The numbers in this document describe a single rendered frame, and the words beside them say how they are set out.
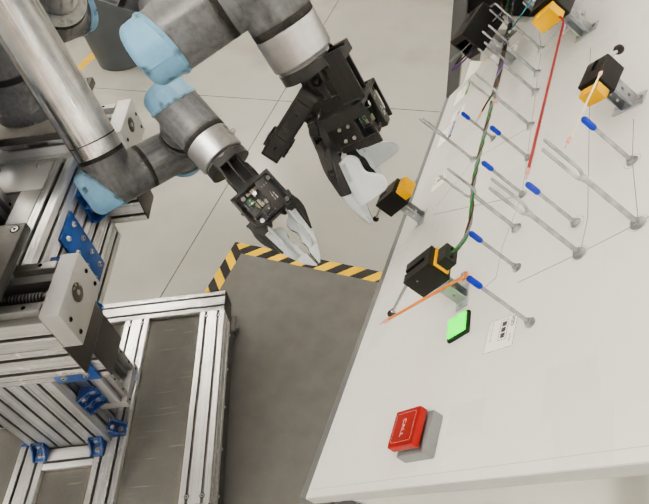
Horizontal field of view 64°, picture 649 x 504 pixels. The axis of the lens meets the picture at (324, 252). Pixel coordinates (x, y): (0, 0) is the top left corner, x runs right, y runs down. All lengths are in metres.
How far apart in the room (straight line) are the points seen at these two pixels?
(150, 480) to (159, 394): 0.28
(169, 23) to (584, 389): 0.54
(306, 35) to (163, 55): 0.15
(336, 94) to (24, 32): 0.45
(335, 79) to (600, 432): 0.44
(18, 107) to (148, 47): 0.73
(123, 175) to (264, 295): 1.44
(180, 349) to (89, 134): 1.19
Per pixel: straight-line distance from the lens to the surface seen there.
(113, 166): 0.88
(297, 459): 1.88
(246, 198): 0.78
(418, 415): 0.67
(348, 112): 0.61
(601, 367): 0.56
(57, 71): 0.87
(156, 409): 1.85
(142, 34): 0.61
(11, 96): 1.30
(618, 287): 0.60
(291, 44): 0.60
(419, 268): 0.76
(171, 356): 1.94
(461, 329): 0.75
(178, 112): 0.83
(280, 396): 1.98
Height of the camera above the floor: 1.75
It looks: 48 degrees down
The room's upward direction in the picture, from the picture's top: 9 degrees counter-clockwise
